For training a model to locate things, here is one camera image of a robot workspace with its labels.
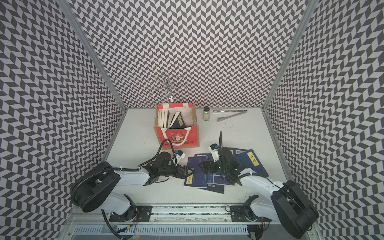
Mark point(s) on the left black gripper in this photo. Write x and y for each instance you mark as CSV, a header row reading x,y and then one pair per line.
x,y
184,172

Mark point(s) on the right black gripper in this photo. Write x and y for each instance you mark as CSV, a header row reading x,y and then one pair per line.
x,y
210,163

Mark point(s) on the blue book map cover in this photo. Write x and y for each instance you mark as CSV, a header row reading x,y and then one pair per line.
x,y
198,179

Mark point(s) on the red burlap canvas bag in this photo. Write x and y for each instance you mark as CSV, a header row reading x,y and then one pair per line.
x,y
180,138

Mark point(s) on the blue book sideways yellow label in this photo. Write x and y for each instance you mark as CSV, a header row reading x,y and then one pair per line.
x,y
175,116

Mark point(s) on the brown black scroll book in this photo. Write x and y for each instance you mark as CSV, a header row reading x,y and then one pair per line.
x,y
170,119

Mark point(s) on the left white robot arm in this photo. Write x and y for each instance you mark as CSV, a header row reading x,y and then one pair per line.
x,y
95,190

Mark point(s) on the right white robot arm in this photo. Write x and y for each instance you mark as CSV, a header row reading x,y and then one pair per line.
x,y
284,203

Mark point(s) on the dark blue bottom book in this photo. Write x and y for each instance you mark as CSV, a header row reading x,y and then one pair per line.
x,y
215,188

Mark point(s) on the blue book far right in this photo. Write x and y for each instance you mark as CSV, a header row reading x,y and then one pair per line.
x,y
249,159

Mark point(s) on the small glass jar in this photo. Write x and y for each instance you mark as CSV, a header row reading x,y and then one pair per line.
x,y
206,113

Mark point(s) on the metal tongs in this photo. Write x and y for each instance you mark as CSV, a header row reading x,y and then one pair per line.
x,y
228,114

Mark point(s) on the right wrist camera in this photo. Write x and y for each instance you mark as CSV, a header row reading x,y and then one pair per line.
x,y
214,150

